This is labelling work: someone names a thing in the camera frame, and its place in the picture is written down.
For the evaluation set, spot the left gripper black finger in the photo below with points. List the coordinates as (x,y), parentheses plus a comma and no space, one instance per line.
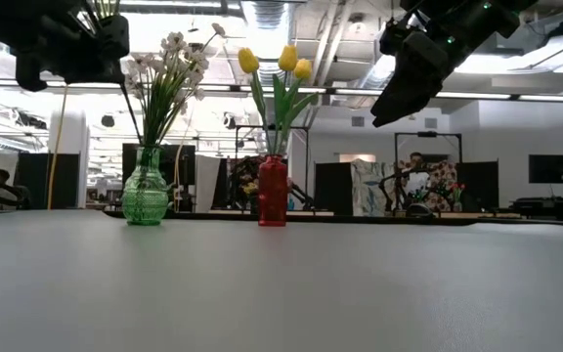
(114,49)
(31,71)

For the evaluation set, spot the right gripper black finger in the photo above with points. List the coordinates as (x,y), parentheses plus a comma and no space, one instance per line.
(413,73)

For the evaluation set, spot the yellow artificial tulip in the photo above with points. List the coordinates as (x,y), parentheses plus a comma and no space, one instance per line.
(289,57)
(303,68)
(248,59)

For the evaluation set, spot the red glass vase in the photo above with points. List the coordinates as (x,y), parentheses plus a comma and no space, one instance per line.
(272,190)

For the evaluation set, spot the red flowers in background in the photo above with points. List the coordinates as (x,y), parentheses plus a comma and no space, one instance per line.
(457,190)

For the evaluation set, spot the green glass vase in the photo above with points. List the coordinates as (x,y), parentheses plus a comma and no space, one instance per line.
(144,195)

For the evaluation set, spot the black bar with light strips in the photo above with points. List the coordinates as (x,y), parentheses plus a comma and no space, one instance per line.
(482,95)

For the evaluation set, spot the black ceiling spotlight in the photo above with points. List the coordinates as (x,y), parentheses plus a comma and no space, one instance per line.
(108,120)
(229,121)

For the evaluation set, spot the round ceiling smoke detector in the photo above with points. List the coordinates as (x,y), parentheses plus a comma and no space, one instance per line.
(357,23)

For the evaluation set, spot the floral patterned cloth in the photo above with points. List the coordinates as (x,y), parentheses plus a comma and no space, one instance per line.
(447,171)

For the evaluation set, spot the person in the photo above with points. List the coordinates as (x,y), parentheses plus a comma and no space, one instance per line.
(0,177)
(416,183)

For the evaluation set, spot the blue white printed cloth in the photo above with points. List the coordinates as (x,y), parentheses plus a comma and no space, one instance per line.
(372,181)

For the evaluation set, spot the black room divider panel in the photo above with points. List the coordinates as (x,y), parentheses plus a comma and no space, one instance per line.
(479,183)
(333,188)
(69,181)

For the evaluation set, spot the black dome object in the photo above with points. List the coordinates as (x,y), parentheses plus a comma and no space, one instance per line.
(419,211)

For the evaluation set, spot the black monitor screen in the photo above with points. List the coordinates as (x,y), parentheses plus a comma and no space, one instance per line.
(188,166)

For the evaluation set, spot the white panel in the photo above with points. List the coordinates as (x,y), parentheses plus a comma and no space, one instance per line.
(207,176)

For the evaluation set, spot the dark background desk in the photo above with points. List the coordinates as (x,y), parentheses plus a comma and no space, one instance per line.
(540,203)

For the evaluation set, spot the grey table mat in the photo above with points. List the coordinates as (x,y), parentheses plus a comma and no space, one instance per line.
(311,303)

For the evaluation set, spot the silver smooth metal duct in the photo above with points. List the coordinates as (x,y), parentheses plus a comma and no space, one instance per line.
(376,73)

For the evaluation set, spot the grey wall vent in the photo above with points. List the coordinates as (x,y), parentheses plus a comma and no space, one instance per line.
(430,122)
(358,121)

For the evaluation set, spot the black metal frame stand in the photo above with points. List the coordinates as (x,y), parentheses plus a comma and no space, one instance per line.
(428,133)
(296,128)

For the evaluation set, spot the silver flexible ribbed duct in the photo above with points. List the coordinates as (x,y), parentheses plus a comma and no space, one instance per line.
(268,14)

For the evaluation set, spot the black wall monitor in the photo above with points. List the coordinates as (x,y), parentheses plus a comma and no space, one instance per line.
(550,168)

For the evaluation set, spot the black table frame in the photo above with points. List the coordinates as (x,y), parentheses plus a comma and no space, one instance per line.
(506,221)

